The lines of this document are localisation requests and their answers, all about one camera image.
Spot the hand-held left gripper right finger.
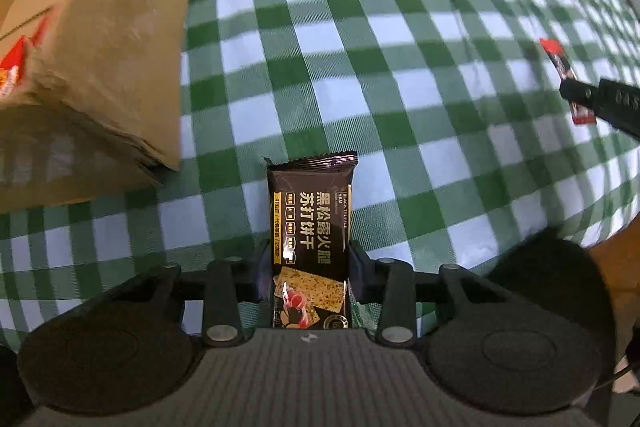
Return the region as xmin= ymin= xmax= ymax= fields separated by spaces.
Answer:
xmin=348 ymin=242 xmax=506 ymax=348

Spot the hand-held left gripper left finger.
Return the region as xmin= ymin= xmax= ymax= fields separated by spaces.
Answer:
xmin=95 ymin=239 xmax=273 ymax=349

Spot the green checked cloth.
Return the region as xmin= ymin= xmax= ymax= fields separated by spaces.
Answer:
xmin=0 ymin=0 xmax=640 ymax=350

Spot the dark brown cracker packet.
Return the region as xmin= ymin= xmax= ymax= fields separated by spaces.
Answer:
xmin=264 ymin=151 xmax=359 ymax=331

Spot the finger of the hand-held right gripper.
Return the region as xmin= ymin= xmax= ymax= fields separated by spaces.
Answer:
xmin=559 ymin=78 xmax=640 ymax=134

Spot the red black bar packet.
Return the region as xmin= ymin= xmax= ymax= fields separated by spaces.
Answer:
xmin=539 ymin=38 xmax=597 ymax=126

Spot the red snack packet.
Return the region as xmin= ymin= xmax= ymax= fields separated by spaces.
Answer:
xmin=0 ymin=9 xmax=53 ymax=100

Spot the brown cardboard box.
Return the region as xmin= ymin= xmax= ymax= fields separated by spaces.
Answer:
xmin=0 ymin=0 xmax=197 ymax=214

